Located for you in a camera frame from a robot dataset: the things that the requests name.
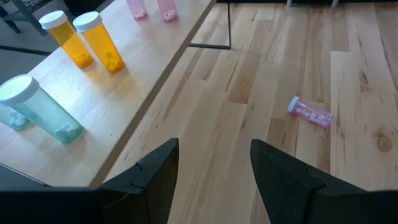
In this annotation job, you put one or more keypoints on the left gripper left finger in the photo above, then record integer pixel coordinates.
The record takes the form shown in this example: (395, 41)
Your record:
(149, 186)

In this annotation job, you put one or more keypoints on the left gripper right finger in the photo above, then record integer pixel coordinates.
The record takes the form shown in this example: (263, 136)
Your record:
(295, 193)

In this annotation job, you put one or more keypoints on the orange pill bottle white cap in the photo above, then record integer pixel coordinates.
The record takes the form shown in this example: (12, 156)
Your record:
(104, 49)
(73, 46)

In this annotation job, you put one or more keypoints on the pink pill bottle white cap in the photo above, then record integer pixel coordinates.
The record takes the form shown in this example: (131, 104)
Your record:
(168, 11)
(138, 9)
(311, 113)

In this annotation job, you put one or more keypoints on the wooden shelf with black legs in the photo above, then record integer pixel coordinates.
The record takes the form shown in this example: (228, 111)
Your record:
(124, 77)

